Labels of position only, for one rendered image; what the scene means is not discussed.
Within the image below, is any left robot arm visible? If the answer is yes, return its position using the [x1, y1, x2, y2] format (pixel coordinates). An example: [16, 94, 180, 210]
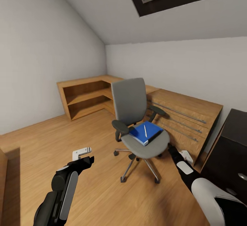
[33, 147, 94, 226]

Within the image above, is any swivel chair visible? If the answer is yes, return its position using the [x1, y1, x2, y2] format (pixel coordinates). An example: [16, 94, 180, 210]
[111, 78, 170, 184]

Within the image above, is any folder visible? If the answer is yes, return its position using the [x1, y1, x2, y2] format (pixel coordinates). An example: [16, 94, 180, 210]
[129, 121, 163, 146]

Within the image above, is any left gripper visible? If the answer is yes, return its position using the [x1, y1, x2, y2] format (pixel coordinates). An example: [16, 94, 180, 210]
[67, 156, 94, 173]

